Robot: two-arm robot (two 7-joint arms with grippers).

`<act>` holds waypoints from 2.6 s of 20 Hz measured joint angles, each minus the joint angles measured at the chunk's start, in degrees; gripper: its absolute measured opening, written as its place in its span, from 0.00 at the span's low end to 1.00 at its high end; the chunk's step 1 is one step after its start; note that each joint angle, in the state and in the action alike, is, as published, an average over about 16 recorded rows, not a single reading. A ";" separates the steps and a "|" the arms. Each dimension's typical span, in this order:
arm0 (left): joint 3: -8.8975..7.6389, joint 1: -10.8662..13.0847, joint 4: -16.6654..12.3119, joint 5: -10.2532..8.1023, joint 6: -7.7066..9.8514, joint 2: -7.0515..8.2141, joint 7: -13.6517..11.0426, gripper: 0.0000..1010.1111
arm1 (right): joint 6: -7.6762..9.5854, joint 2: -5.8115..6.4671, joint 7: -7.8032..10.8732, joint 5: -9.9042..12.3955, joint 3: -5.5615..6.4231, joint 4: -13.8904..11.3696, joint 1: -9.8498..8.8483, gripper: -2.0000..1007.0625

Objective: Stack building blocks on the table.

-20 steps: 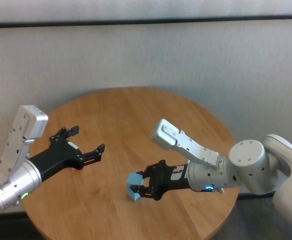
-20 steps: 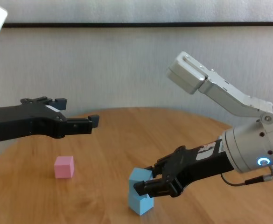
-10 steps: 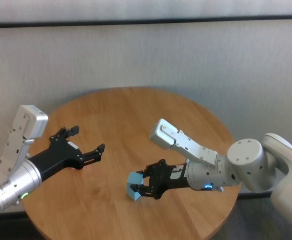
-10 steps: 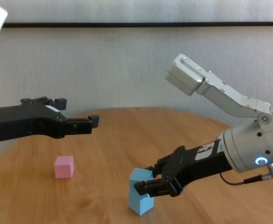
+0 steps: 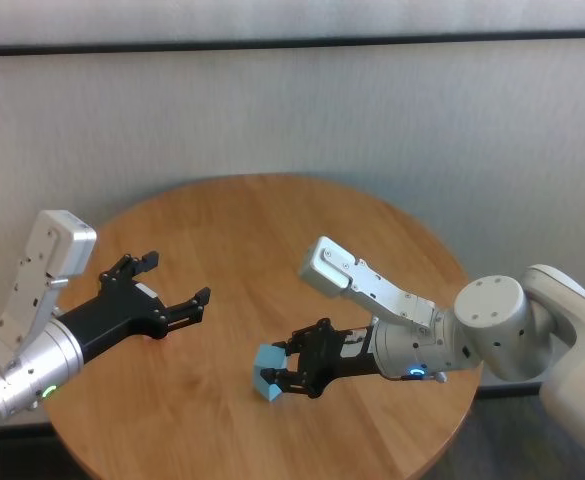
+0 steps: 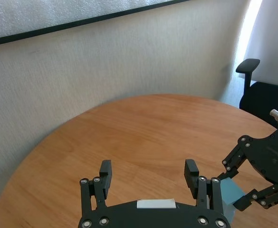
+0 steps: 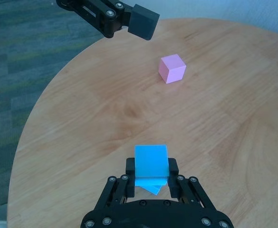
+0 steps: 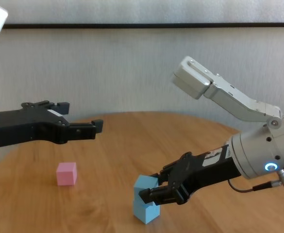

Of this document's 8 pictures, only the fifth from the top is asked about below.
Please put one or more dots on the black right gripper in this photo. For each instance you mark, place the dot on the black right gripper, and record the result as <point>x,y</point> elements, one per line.
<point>337,357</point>

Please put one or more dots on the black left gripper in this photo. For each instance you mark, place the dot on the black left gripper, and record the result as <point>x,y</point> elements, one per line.
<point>117,320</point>

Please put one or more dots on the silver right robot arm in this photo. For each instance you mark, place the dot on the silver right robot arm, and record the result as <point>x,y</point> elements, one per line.
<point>492,320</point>

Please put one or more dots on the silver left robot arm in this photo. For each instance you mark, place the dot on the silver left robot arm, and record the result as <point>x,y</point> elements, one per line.
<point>27,370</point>

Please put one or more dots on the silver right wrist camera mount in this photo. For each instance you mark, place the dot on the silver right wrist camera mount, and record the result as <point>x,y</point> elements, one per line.
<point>327,267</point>

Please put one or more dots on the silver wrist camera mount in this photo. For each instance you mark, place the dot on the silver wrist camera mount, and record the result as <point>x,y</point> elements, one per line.
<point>327,267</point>
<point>62,245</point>

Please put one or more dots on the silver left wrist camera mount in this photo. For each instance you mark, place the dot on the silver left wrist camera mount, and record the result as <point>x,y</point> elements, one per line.
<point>62,245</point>

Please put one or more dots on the black wall rail strip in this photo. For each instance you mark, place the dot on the black wall rail strip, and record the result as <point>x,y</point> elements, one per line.
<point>292,42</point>

